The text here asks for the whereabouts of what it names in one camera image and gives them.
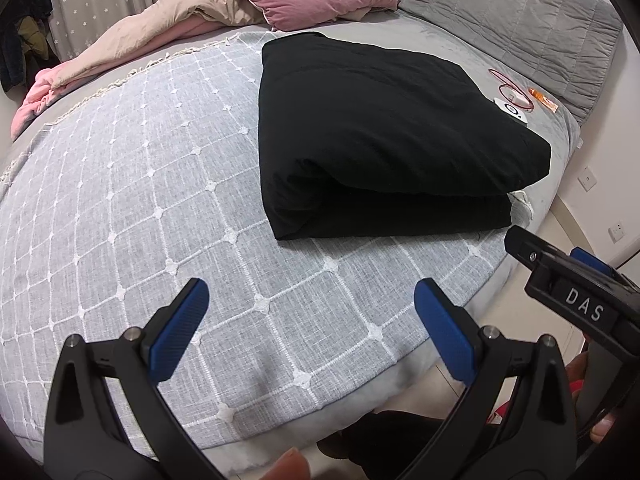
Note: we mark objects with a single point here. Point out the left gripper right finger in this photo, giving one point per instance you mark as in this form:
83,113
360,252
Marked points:
469,443

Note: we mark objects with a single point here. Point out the beige pink duvet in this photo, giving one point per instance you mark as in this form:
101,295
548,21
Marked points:
128,39

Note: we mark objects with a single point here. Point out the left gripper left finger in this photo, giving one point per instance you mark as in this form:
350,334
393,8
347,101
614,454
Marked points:
106,418

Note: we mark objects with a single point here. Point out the black garment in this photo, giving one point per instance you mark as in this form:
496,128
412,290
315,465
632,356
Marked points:
358,140

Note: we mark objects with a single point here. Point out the orange small object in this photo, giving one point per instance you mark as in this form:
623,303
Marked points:
543,100

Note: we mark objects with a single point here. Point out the grey quilted headboard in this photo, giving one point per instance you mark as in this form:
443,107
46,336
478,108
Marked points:
565,46

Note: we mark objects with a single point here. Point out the person left hand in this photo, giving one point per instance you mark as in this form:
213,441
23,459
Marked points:
291,465

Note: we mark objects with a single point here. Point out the grey checked fringed blanket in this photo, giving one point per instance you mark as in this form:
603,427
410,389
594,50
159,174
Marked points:
154,181

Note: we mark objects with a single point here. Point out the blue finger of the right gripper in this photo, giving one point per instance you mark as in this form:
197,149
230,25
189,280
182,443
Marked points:
592,261

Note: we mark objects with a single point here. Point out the dark clothes hanging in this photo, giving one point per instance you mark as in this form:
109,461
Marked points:
25,48

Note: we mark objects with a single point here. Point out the white small box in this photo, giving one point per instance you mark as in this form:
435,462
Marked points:
511,109

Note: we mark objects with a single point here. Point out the white wall socket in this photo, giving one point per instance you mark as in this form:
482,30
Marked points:
616,232
587,179

